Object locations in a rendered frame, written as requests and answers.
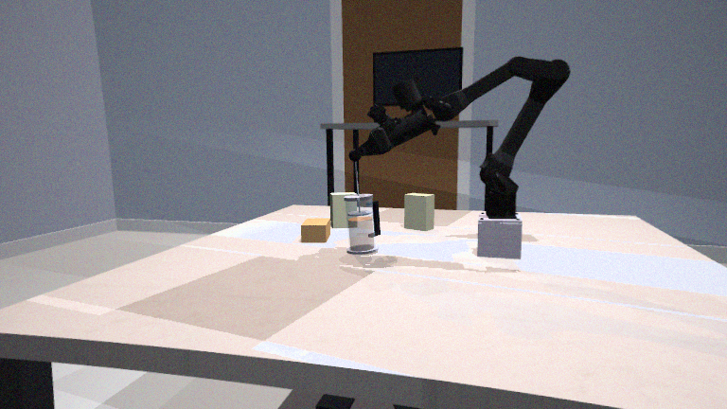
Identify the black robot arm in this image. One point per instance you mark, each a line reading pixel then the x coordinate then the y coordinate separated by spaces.
pixel 546 77

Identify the glass french press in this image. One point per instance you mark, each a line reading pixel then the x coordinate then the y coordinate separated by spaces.
pixel 363 220

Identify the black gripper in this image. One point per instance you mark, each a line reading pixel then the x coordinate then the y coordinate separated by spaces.
pixel 381 141

